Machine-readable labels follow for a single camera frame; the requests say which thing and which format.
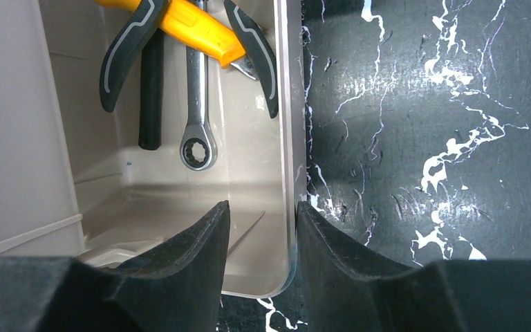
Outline black grey cutting pliers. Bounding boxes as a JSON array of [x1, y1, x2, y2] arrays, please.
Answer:
[[99, 1, 279, 118]]

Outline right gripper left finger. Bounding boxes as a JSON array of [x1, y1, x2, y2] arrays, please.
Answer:
[[0, 201, 230, 331]]

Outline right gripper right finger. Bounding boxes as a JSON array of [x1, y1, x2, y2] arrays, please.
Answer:
[[296, 202, 531, 331]]

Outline beige plastic tool box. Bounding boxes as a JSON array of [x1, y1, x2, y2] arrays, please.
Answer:
[[0, 1, 306, 298]]

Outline black handled hammer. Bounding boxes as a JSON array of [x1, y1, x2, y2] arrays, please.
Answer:
[[138, 29, 165, 151]]

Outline steel combination wrench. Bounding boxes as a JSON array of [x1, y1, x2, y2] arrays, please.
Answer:
[[179, 46, 218, 172]]

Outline orange yellow utility knife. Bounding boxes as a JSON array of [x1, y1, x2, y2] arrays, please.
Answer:
[[98, 1, 257, 92]]

